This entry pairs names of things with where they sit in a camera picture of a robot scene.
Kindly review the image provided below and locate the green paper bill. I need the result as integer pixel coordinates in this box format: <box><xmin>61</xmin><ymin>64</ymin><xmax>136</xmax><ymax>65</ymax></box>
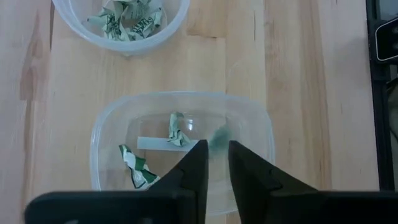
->
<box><xmin>123</xmin><ymin>0</ymin><xmax>164</xmax><ymax>21</ymax></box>
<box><xmin>101</xmin><ymin>0</ymin><xmax>125</xmax><ymax>15</ymax></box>
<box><xmin>167</xmin><ymin>111</ymin><xmax>192</xmax><ymax>147</ymax></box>
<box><xmin>81</xmin><ymin>7</ymin><xmax>130</xmax><ymax>42</ymax></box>
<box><xmin>128</xmin><ymin>12</ymin><xmax>165</xmax><ymax>42</ymax></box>
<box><xmin>118</xmin><ymin>144</ymin><xmax>161</xmax><ymax>190</ymax></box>
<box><xmin>208</xmin><ymin>124</ymin><xmax>233</xmax><ymax>156</ymax></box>

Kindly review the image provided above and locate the clear square plastic container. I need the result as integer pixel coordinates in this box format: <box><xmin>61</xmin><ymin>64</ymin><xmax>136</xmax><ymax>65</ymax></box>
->
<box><xmin>89</xmin><ymin>90</ymin><xmax>276</xmax><ymax>218</ymax></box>

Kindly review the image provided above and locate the clear round plastic container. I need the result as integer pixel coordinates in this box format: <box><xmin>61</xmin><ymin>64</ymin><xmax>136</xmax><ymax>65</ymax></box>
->
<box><xmin>52</xmin><ymin>0</ymin><xmax>191</xmax><ymax>57</ymax></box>

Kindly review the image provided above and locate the black device with white outline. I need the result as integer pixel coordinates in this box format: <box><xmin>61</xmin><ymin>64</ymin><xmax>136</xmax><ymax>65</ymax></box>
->
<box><xmin>374</xmin><ymin>17</ymin><xmax>398</xmax><ymax>62</ymax></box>

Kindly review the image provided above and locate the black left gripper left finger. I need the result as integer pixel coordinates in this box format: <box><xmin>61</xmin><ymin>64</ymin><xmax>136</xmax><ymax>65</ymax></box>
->
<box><xmin>148</xmin><ymin>139</ymin><xmax>209</xmax><ymax>224</ymax></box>

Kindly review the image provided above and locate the black table edge rail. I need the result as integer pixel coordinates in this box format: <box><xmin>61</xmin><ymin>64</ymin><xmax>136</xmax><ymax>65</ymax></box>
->
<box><xmin>365</xmin><ymin>0</ymin><xmax>398</xmax><ymax>192</ymax></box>

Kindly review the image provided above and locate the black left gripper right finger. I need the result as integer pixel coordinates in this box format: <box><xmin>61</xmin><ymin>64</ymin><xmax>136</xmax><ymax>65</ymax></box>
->
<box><xmin>228</xmin><ymin>140</ymin><xmax>318</xmax><ymax>224</ymax></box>

